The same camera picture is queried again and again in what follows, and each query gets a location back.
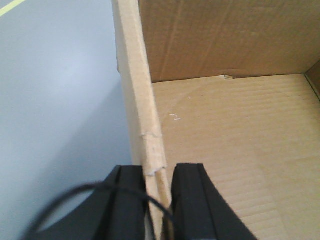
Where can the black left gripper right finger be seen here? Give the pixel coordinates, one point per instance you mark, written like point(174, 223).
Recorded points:
point(200, 211)

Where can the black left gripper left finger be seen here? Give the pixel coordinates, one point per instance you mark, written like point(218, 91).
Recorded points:
point(115, 210)

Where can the brown cardboard carton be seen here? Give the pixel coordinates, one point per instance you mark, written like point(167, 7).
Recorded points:
point(234, 85)

